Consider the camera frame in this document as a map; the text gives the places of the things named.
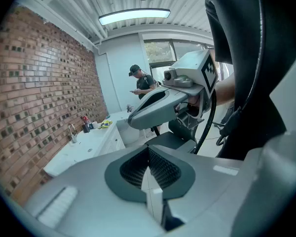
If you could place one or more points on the white side counter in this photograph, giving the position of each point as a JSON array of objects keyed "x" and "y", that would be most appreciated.
[{"x": 118, "y": 116}]

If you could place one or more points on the window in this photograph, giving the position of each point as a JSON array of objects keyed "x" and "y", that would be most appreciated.
[{"x": 160, "y": 51}]

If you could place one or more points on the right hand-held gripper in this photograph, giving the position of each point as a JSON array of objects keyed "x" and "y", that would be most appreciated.
[{"x": 195, "y": 65}]

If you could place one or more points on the chrome faucet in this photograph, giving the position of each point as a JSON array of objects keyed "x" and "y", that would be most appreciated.
[{"x": 73, "y": 132}]

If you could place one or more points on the black box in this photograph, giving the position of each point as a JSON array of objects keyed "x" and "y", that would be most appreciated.
[{"x": 86, "y": 128}]

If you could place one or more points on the person's right forearm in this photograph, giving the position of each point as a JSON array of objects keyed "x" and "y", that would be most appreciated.
[{"x": 224, "y": 90}]

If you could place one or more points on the yellow packet blue label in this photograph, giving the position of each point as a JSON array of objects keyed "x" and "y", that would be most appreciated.
[{"x": 108, "y": 122}]

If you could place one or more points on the long ceiling lamp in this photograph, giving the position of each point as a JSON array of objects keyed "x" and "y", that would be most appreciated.
[{"x": 134, "y": 15}]

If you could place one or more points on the bottle with red cap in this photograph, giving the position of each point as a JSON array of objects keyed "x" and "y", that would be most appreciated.
[{"x": 95, "y": 125}]

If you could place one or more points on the yellow snack packet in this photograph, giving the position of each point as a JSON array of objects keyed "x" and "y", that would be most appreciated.
[{"x": 103, "y": 126}]

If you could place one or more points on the white sink vanity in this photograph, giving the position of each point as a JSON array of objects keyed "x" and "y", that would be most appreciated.
[{"x": 71, "y": 154}]

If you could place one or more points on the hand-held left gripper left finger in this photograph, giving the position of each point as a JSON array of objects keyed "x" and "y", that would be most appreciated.
[{"x": 88, "y": 194}]

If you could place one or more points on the white ceiling pipes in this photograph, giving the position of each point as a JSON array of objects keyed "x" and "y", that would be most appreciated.
[{"x": 88, "y": 18}]

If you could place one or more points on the white rounded container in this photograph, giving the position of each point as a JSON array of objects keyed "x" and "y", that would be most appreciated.
[{"x": 128, "y": 134}]

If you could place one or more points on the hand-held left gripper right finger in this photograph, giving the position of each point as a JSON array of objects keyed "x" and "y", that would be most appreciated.
[{"x": 212, "y": 194}]

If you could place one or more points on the black office chair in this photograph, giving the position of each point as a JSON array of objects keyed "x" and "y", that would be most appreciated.
[{"x": 165, "y": 139}]

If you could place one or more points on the person's black clothing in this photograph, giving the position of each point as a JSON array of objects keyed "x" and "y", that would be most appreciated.
[{"x": 236, "y": 33}]

